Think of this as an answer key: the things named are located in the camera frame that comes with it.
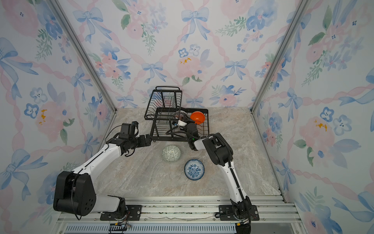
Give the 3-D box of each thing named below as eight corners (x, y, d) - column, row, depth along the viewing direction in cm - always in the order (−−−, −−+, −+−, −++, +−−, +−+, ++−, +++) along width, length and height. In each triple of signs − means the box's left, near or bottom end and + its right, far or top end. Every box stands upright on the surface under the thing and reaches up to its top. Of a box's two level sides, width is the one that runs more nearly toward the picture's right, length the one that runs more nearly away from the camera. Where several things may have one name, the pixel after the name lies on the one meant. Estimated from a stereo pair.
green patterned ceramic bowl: (162, 161, 93) (161, 158, 90) (163, 148, 99) (163, 145, 96) (180, 161, 93) (180, 158, 90) (181, 148, 99) (180, 145, 96)
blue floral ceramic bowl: (191, 185, 85) (192, 181, 79) (181, 170, 90) (181, 165, 84) (206, 174, 89) (207, 169, 83) (195, 160, 94) (196, 155, 88)
